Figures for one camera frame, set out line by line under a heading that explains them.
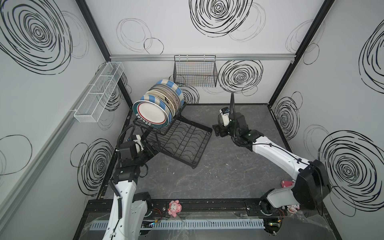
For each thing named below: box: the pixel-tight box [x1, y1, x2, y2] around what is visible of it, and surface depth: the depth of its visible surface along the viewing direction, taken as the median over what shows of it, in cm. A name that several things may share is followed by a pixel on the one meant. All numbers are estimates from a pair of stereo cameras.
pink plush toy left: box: [168, 200, 183, 218], surface depth 73 cm
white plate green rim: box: [132, 100, 169, 128], surface depth 78 cm
